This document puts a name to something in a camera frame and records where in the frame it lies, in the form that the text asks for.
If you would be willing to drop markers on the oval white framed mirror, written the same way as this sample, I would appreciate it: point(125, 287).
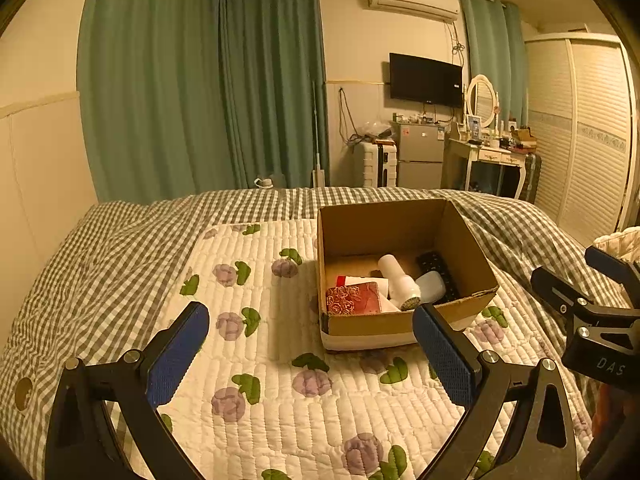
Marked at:
point(484, 96)

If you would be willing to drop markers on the person's right forearm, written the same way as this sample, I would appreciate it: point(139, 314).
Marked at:
point(607, 412)

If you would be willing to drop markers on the white floral quilted mat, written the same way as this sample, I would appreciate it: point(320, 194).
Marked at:
point(280, 360)

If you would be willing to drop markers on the dark green curtain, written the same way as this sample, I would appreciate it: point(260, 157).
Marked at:
point(272, 80)

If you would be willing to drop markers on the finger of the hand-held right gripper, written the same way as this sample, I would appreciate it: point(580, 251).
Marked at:
point(557, 287)
point(607, 261)

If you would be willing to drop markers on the wide green curtain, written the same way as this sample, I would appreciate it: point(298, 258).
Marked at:
point(145, 80)

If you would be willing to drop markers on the dark suitcase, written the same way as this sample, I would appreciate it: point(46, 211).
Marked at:
point(531, 175)

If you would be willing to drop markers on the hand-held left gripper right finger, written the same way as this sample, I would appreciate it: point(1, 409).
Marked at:
point(444, 357)

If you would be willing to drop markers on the white louvred wardrobe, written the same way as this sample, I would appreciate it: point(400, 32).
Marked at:
point(585, 130)

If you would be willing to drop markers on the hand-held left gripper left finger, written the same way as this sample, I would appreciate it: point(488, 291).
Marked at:
point(176, 357)

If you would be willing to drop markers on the clear plastic bag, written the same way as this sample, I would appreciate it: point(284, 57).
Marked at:
point(377, 129)

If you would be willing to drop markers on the small pale object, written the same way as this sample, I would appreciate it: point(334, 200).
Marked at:
point(264, 183)

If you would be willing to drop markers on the small picture frame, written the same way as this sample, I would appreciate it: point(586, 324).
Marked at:
point(474, 125)

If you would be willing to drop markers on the narrow green curtain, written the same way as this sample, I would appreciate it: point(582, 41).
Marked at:
point(492, 55)

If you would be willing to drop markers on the black wall television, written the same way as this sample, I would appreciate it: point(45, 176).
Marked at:
point(425, 80)

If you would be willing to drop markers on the white mop pole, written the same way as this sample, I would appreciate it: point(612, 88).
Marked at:
point(318, 160)

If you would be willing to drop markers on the black remote control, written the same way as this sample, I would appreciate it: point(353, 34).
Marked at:
point(440, 272)

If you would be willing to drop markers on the white charger adapter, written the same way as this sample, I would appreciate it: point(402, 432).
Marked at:
point(431, 287)

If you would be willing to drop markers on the red patterned packet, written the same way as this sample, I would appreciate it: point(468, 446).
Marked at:
point(352, 300)

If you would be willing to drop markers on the white air conditioner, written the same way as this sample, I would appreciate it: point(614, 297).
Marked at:
point(412, 0)

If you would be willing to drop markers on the white lint shaver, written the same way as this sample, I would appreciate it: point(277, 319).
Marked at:
point(397, 282)

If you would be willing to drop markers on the white ribbed suitcase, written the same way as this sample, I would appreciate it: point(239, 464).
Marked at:
point(379, 165)

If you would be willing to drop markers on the white quilted jacket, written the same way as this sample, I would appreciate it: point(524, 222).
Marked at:
point(622, 242)

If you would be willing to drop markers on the small brown box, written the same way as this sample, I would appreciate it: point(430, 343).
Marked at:
point(524, 135)

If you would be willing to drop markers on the small silver fridge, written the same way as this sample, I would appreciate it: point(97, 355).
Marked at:
point(420, 152)

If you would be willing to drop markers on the white dressing table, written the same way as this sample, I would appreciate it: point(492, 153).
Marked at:
point(487, 155)

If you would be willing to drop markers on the cardboard box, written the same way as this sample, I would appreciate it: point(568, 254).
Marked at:
point(400, 230)

